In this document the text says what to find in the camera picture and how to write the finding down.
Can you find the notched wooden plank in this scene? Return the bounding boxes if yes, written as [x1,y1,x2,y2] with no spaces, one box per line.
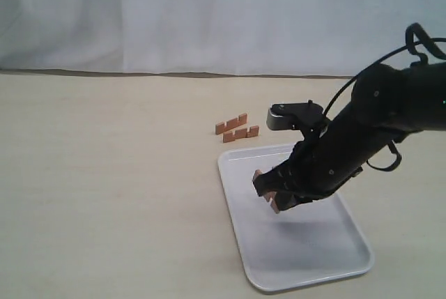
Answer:
[252,169,280,214]
[222,125,259,143]
[215,113,248,135]

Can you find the white backdrop cloth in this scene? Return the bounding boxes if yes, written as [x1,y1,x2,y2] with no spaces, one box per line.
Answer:
[1,0,445,76]

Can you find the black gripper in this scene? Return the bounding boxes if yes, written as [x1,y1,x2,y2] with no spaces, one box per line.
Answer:
[252,104,398,212]

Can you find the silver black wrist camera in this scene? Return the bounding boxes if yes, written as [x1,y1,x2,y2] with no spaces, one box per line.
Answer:
[266,100,323,131]

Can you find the white plastic tray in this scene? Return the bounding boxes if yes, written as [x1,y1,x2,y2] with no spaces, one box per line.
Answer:
[217,144,375,293]

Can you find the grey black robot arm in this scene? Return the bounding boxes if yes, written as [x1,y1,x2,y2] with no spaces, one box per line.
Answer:
[253,63,445,212]

